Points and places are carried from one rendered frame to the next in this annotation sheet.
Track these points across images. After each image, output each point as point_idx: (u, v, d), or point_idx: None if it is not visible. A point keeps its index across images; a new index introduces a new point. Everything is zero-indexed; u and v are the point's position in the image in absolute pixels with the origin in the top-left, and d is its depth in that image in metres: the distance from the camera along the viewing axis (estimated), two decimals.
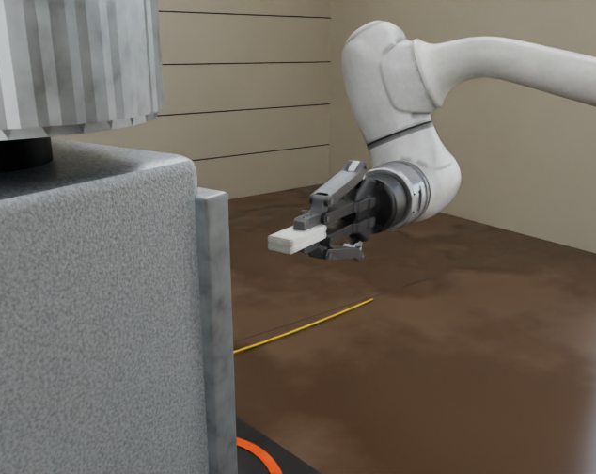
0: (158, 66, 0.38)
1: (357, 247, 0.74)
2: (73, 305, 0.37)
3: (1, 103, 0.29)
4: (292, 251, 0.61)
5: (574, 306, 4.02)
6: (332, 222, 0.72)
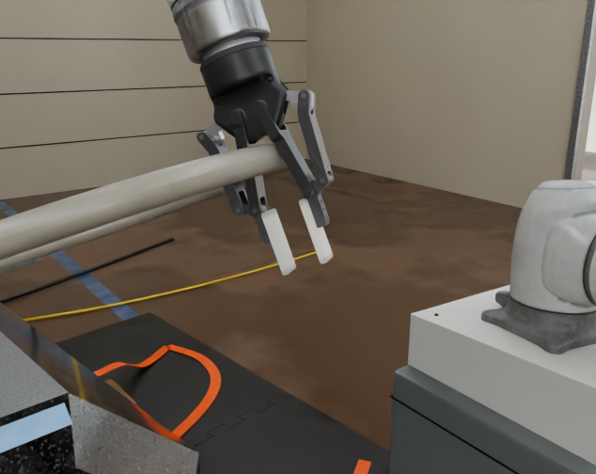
0: None
1: (222, 140, 0.65)
2: None
3: None
4: (292, 266, 0.66)
5: None
6: None
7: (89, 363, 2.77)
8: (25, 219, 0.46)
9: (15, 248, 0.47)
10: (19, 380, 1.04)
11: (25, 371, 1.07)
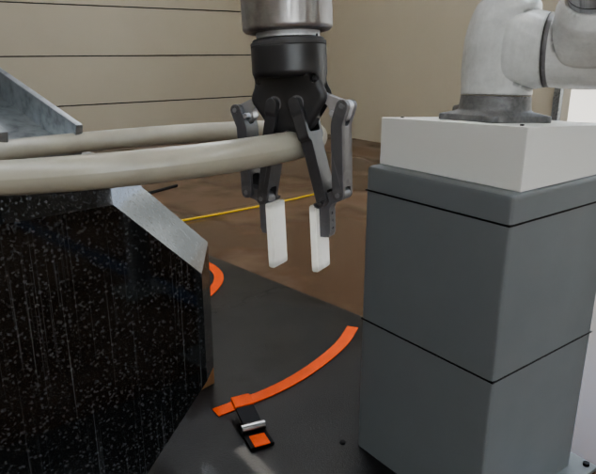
0: None
1: (256, 118, 0.64)
2: None
3: None
4: (284, 258, 0.67)
5: None
6: None
7: None
8: (26, 168, 0.48)
9: (12, 192, 0.49)
10: None
11: None
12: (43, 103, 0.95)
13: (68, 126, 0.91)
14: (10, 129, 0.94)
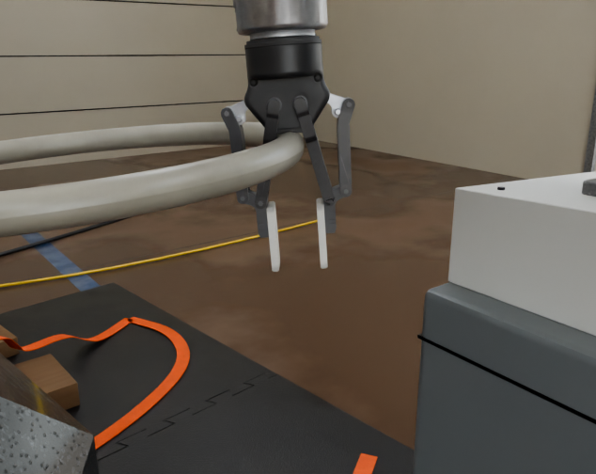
0: None
1: (242, 120, 0.61)
2: None
3: None
4: None
5: None
6: None
7: (31, 338, 2.27)
8: (91, 194, 0.40)
9: (70, 224, 0.40)
10: None
11: None
12: None
13: None
14: None
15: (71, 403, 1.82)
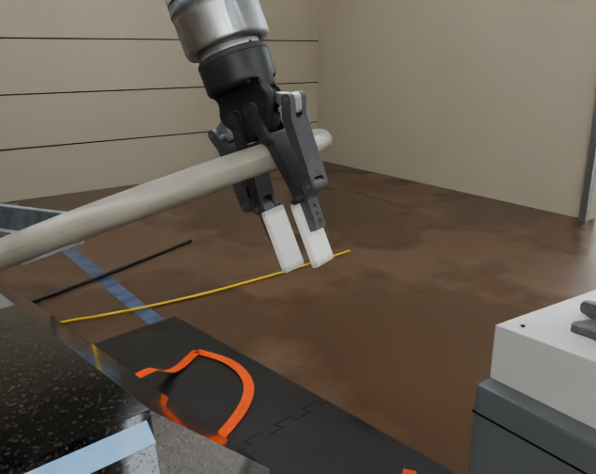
0: None
1: None
2: None
3: None
4: (301, 261, 0.67)
5: (541, 256, 4.24)
6: None
7: None
8: (149, 189, 0.56)
9: (138, 214, 0.56)
10: (95, 396, 0.99)
11: (100, 386, 1.02)
12: (30, 211, 0.98)
13: None
14: None
15: None
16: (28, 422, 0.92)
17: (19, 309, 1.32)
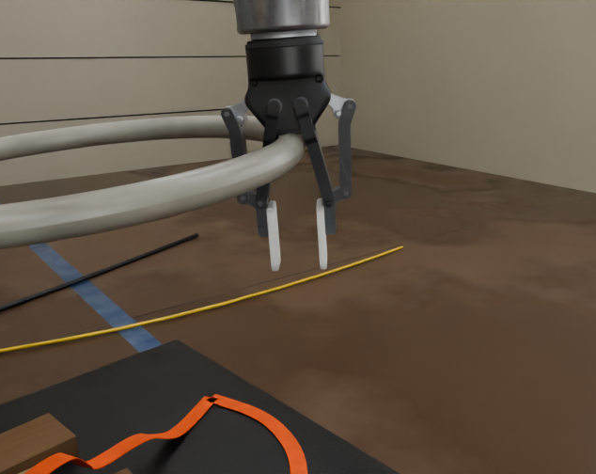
0: None
1: (243, 119, 0.61)
2: None
3: None
4: None
5: None
6: None
7: (89, 429, 1.74)
8: (242, 169, 0.48)
9: (227, 197, 0.47)
10: None
11: None
12: None
13: None
14: None
15: None
16: None
17: None
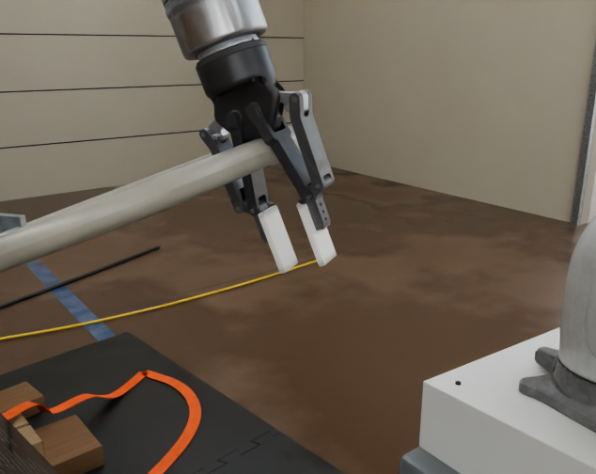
0: None
1: (227, 135, 0.65)
2: None
3: None
4: (294, 260, 0.67)
5: (527, 263, 3.99)
6: None
7: (54, 392, 2.47)
8: (153, 187, 0.53)
9: (143, 214, 0.53)
10: None
11: None
12: None
13: (7, 222, 0.87)
14: None
15: (97, 465, 2.02)
16: None
17: None
